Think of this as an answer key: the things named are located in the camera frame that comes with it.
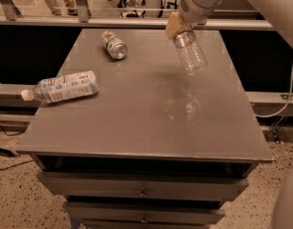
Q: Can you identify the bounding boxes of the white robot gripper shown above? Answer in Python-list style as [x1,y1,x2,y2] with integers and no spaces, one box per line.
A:
[165,0,221,39]

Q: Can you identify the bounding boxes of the lower grey drawer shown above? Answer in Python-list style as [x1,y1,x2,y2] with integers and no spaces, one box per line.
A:
[63,202,224,225]

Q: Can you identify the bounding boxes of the black cable on floor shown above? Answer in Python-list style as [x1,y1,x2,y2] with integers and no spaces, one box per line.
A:
[0,117,34,172]

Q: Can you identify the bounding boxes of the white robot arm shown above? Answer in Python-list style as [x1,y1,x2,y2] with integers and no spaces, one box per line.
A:
[165,0,293,229]

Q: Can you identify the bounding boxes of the clear plastic water bottle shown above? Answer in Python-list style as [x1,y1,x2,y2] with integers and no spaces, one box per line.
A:
[174,31,207,76]

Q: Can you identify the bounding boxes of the labelled blue white bottle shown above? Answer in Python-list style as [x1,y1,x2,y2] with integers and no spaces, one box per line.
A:
[21,71,99,104]

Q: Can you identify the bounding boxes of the grey drawer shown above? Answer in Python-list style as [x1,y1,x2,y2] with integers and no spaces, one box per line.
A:
[63,202,224,225]
[38,172,248,201]

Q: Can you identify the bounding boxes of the grey drawer cabinet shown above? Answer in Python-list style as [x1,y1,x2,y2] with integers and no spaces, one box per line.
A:
[17,29,272,229]

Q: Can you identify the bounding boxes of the silver green drink can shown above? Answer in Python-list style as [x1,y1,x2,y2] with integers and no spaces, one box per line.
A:
[101,31,128,60]

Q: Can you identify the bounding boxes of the upper grey drawer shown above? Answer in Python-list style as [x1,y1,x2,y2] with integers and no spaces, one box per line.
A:
[38,172,248,201]

